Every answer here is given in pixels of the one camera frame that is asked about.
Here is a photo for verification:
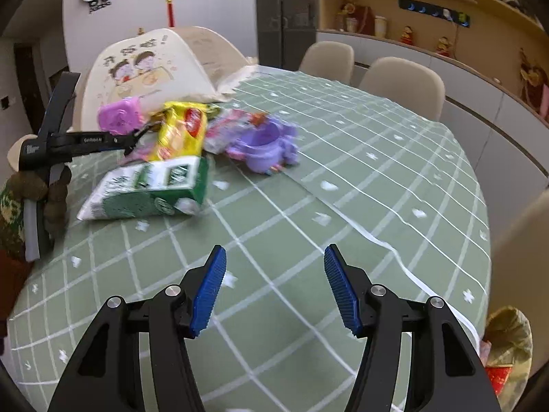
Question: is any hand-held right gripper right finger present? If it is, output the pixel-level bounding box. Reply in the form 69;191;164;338
323;243;502;412

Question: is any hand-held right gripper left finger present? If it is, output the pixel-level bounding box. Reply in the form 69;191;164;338
47;244;228;412

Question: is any yellow snack packet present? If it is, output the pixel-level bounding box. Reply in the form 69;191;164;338
154;101;209;162

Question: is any green white packet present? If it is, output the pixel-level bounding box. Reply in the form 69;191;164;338
77;156;212;221

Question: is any white pink tissue packet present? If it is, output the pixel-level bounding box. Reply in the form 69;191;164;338
203;109;259;156

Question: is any trash bin with yellow bag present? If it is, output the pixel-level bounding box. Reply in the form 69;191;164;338
479;306;535;398

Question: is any person's left hand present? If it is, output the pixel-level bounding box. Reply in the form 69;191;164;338
9;137;73;242

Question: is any white cartoon print food cover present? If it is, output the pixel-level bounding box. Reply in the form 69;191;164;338
83;26;259;131

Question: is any beige dining chair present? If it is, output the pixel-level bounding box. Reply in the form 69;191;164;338
298;42;355;85
74;72;93;130
490;188;549;324
359;57;446;122

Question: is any green checked tablecloth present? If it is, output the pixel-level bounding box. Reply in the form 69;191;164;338
6;64;492;412

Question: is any purple flower-shaped cup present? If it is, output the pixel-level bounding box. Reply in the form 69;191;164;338
226;119;300;175

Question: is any dark glass door cabinet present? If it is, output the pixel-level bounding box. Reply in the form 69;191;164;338
255;0;320;72

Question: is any white sideboard cabinet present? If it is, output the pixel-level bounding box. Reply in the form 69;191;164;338
316;30;549;190

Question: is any red robed figurine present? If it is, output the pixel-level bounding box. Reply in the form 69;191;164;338
339;0;376;33

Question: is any wooden wall shelf unit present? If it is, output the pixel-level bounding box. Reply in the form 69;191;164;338
317;0;549;112

